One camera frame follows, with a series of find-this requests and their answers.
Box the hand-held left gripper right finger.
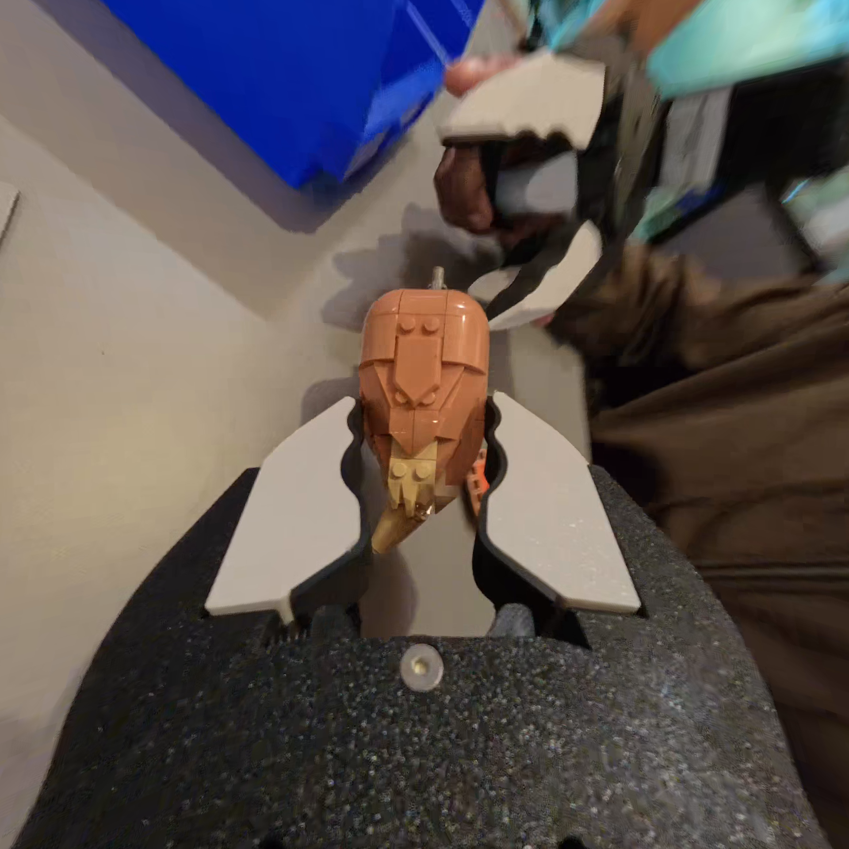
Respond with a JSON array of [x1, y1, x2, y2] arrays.
[[472, 391, 643, 614]]

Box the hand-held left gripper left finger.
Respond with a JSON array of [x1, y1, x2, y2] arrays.
[[204, 396, 374, 624]]

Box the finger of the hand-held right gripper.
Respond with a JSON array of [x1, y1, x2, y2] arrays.
[[467, 221, 604, 331], [438, 50, 608, 151]]

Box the brown tan brick model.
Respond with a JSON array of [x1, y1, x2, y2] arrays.
[[358, 267, 493, 555]]

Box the blue plastic bin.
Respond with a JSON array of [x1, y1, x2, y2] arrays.
[[98, 0, 486, 191]]

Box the person's right forearm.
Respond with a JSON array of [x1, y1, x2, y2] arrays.
[[549, 244, 849, 400]]

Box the grey desk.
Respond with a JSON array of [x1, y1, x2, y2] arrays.
[[0, 0, 593, 843]]

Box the person's right hand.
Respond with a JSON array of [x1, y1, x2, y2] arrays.
[[434, 54, 566, 246]]

